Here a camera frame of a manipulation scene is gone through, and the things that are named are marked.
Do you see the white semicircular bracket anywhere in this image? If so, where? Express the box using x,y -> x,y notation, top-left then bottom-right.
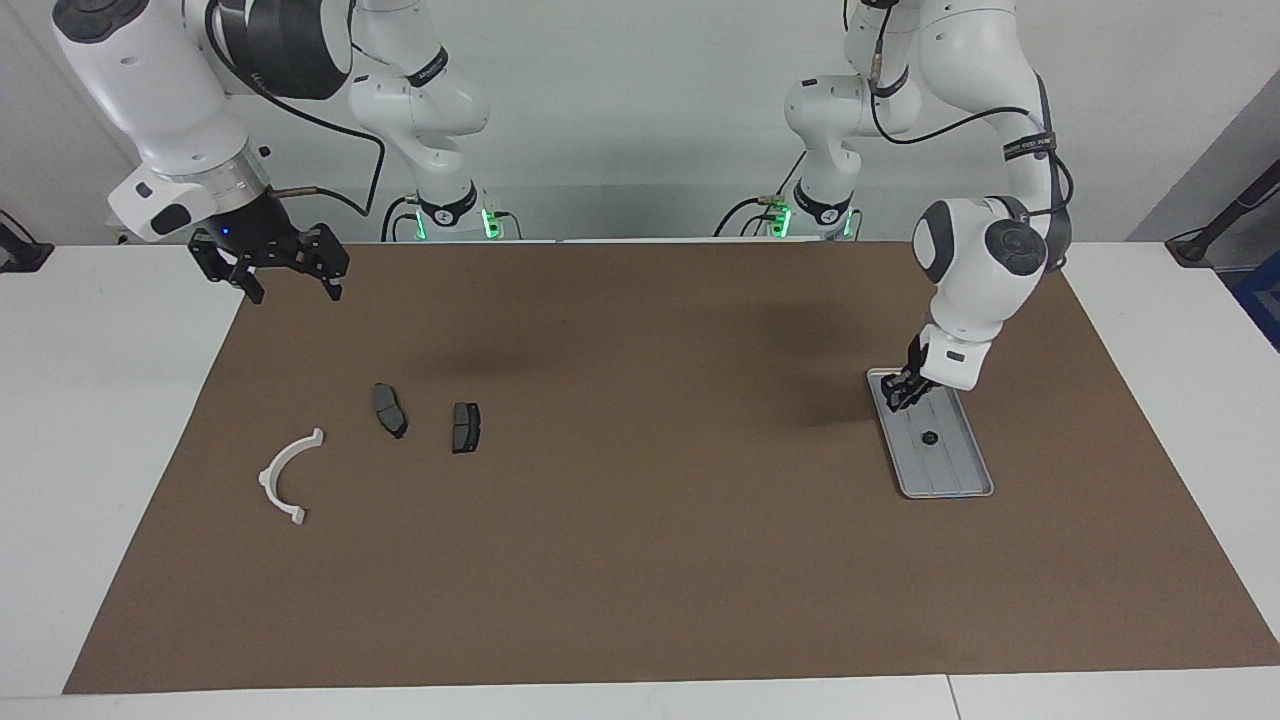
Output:
258,428 -> 326,526

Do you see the silver metal tray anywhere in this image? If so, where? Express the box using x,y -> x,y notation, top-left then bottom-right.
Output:
866,367 -> 995,499

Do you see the black base cable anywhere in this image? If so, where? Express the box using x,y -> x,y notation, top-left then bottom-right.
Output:
713,150 -> 809,238
380,195 -> 426,243

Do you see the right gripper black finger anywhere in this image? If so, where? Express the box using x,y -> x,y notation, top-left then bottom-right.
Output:
298,223 -> 351,301
188,236 -> 265,306

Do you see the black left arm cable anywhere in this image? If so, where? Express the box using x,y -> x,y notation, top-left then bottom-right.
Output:
868,0 -> 1075,216

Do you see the brown table mat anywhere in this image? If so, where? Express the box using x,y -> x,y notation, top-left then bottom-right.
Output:
62,240 -> 1280,695

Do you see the blue crate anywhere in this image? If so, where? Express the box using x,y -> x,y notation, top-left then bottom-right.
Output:
1232,250 -> 1280,351

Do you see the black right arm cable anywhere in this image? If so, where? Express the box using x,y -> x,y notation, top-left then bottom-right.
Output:
205,0 -> 387,216

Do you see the black right base cable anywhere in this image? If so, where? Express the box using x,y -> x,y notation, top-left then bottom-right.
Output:
380,195 -> 426,243

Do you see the black desk clamp with pole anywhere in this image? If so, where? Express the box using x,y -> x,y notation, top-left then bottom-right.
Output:
1165,160 -> 1280,266

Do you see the grey curved brake pad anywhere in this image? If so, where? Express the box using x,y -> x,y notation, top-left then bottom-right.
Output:
371,383 -> 409,440

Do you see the black left base cable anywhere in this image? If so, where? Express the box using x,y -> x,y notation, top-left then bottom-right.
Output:
713,150 -> 809,238

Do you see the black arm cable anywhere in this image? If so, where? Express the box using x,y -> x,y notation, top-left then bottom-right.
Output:
868,0 -> 1075,216
205,0 -> 387,216

